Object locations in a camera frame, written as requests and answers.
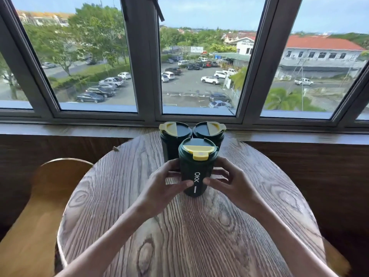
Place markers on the person's right hand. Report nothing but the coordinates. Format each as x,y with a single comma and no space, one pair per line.
239,190

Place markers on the person's left hand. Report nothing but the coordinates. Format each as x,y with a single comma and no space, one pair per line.
157,190

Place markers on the person's right middle finger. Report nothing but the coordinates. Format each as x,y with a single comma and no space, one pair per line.
220,171

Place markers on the person's right thumb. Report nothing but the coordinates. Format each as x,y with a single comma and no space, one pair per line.
214,185

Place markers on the person's left thumb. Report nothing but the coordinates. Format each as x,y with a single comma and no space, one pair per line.
182,184

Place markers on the dark green cup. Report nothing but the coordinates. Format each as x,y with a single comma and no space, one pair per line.
173,141
209,132
197,162

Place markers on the person's right forearm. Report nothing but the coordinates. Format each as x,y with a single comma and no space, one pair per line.
291,242

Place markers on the person's left forearm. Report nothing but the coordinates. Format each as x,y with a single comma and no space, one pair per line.
109,239

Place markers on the dark green cup, yellow lid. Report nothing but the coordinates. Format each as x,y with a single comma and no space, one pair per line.
173,141
209,132

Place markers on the green palm tree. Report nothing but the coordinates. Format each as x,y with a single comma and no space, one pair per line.
285,100

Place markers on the group of parked cars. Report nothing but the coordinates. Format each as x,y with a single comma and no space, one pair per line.
190,74

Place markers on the lone white car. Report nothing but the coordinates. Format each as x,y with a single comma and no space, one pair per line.
303,81

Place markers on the white building with red roof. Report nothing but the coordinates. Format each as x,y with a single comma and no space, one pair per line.
245,46

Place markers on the wooden window sill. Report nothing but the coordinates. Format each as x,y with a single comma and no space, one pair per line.
57,129

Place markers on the light wooden chair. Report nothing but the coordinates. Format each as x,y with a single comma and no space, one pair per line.
34,222
336,256

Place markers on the red-roofed grey building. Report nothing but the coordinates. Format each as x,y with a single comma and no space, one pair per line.
320,53

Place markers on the large green tree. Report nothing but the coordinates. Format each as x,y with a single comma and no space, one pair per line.
92,34

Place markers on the yellow-roofed building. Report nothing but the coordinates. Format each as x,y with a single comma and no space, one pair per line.
43,17

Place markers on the grey metal window frame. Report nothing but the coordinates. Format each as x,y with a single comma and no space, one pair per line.
142,69

